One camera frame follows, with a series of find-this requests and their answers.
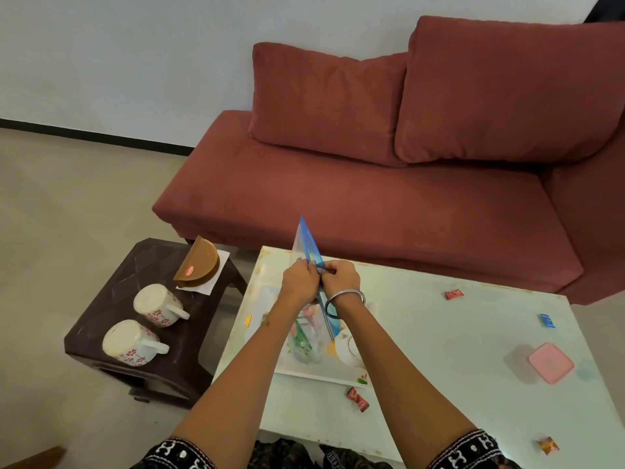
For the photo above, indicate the person's right hand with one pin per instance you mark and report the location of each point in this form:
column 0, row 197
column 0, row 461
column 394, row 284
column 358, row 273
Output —
column 343, row 279

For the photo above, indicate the person's left hand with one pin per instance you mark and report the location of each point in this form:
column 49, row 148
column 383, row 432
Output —
column 299, row 283

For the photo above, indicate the person's right fingers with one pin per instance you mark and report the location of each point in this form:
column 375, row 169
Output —
column 327, row 272

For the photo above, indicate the person's left fingers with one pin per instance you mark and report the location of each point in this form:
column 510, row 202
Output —
column 310, row 266

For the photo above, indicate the clear zip bag blue seal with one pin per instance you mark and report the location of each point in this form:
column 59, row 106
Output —
column 308, row 249

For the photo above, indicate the person's left forearm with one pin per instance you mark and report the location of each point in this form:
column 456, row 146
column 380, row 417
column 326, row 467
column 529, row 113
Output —
column 239, row 380

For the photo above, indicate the person's right forearm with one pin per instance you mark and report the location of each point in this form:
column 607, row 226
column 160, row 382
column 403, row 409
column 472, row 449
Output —
column 395, row 380

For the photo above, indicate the silver bangle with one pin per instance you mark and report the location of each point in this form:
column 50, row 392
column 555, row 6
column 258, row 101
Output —
column 356, row 292

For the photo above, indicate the red wrapped candy in bag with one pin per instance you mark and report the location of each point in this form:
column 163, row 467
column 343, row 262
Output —
column 309, row 315

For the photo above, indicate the white printed tray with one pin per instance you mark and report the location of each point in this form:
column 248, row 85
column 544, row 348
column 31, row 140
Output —
column 273, row 307

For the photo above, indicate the red fabric sofa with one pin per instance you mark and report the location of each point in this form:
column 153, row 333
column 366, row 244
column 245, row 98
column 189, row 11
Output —
column 371, row 214

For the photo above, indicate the green wrapped candy in bag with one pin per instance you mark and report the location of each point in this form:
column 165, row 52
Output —
column 301, row 343

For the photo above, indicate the white cup gold rim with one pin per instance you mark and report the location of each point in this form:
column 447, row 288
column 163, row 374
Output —
column 349, row 351

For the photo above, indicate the white paper napkin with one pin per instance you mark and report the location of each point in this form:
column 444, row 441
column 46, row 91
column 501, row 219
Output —
column 216, row 275

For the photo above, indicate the brown semicircular box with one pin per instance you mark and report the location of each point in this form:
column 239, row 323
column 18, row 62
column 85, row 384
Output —
column 198, row 266

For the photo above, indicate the dark red wrapped candy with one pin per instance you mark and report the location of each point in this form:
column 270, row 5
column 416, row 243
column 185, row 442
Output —
column 358, row 400

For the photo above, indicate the dark brown plastic stool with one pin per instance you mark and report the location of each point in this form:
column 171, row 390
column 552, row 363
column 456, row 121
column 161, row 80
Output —
column 190, row 346

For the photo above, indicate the white low table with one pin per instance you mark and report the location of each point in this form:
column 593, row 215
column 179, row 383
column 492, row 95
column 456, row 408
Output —
column 464, row 346

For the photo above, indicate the white mug red flower print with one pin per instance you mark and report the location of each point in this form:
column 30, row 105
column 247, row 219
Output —
column 131, row 342
column 157, row 305

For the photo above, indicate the small red sofa cushion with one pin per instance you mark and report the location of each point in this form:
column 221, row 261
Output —
column 327, row 100

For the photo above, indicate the blue wrapped candy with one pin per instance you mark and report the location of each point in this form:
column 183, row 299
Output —
column 547, row 320

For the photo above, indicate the black patterned garment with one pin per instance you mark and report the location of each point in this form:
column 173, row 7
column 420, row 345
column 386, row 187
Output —
column 180, row 456

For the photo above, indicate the pink square lid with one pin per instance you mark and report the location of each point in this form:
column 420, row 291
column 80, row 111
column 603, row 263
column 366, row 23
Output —
column 551, row 363

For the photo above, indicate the large red sofa cushion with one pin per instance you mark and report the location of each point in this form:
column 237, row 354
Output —
column 508, row 87

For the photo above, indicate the orange gold wrapped candy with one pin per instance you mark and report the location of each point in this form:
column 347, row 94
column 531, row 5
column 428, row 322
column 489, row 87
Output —
column 548, row 445

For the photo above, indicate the brown wooden object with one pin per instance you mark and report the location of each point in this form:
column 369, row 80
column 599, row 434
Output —
column 29, row 460

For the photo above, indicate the dark object by wall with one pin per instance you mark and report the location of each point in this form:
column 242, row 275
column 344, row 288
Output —
column 608, row 8

